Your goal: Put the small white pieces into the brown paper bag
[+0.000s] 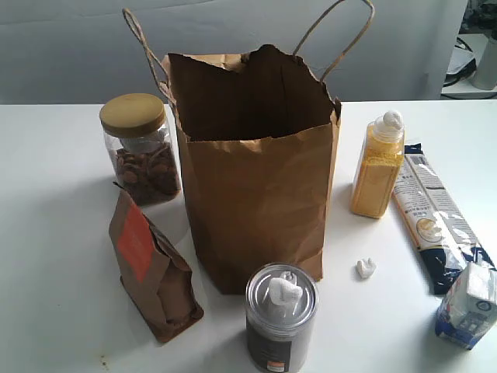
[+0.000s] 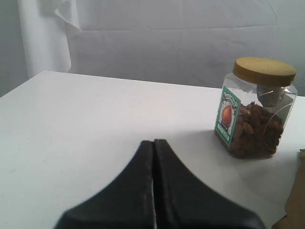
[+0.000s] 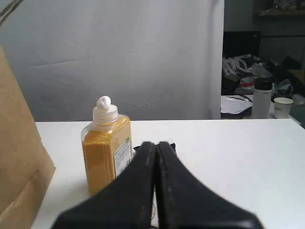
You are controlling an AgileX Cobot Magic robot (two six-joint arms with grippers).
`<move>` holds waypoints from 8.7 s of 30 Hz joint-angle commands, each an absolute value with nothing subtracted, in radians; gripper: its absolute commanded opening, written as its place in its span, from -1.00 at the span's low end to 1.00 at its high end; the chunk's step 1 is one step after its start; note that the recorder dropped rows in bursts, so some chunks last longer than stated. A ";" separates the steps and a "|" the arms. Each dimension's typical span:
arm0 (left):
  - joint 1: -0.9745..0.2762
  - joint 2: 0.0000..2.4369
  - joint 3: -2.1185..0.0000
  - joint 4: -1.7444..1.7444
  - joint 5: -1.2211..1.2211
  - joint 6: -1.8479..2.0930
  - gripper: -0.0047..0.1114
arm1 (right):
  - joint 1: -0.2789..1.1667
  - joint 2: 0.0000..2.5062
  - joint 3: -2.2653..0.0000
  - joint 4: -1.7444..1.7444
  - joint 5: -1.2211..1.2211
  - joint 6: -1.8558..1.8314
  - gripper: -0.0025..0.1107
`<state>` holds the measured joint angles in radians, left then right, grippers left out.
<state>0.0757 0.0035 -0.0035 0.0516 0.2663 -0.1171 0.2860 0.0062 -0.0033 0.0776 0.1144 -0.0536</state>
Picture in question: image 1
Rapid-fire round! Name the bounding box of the brown paper bag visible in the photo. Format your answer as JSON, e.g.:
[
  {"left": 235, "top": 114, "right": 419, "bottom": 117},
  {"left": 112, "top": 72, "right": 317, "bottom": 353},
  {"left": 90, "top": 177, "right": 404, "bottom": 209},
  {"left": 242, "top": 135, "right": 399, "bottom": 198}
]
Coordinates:
[{"left": 122, "top": 0, "right": 376, "bottom": 295}]

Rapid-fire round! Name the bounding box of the almond jar with yellow lid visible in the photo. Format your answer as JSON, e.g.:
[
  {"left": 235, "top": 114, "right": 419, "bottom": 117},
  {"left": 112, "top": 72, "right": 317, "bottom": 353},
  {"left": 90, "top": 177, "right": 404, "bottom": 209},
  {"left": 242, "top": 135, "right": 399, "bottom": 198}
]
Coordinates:
[{"left": 99, "top": 93, "right": 181, "bottom": 206}]

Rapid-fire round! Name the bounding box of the brown pouch with orange label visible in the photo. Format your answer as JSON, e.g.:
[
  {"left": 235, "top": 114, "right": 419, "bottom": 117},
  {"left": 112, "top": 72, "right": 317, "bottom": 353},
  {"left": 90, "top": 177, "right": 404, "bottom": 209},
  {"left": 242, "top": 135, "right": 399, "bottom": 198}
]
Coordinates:
[{"left": 109, "top": 188, "right": 204, "bottom": 343}]

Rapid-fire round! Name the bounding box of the yellow grain plastic bottle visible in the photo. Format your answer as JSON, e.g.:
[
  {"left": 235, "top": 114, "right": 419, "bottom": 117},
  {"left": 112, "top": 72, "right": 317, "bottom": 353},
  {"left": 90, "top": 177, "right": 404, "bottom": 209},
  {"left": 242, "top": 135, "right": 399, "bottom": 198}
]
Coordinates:
[{"left": 350, "top": 117, "right": 405, "bottom": 218}]

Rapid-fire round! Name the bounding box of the dark can with pull-tab lid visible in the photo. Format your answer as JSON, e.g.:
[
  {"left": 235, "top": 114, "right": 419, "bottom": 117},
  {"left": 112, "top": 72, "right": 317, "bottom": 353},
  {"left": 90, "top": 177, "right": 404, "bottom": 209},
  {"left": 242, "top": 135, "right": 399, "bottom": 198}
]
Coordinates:
[{"left": 245, "top": 263, "right": 319, "bottom": 372}]

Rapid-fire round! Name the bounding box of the blue white pasta packet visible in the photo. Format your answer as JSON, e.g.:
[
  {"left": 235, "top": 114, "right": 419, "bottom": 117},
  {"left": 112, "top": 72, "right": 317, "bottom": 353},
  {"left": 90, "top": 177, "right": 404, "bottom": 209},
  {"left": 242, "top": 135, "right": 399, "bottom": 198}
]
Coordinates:
[{"left": 393, "top": 144, "right": 496, "bottom": 295}]

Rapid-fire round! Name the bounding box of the white backdrop cloth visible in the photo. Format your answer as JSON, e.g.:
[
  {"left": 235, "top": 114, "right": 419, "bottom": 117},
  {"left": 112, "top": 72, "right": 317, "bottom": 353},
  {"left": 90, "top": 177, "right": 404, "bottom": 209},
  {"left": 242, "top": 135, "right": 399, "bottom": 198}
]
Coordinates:
[{"left": 1, "top": 1, "right": 466, "bottom": 104}]

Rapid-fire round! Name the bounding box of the background desk clutter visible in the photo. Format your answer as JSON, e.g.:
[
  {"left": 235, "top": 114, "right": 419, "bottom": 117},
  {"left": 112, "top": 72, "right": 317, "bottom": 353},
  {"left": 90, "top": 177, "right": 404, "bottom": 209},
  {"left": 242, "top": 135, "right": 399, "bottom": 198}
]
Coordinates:
[{"left": 440, "top": 1, "right": 496, "bottom": 99}]

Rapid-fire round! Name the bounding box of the blue white milk carton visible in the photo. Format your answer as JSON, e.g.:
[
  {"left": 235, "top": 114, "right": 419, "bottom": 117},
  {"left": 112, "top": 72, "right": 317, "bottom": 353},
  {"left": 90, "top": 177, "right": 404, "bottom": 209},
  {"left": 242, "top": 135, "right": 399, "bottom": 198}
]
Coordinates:
[{"left": 435, "top": 263, "right": 496, "bottom": 350}]

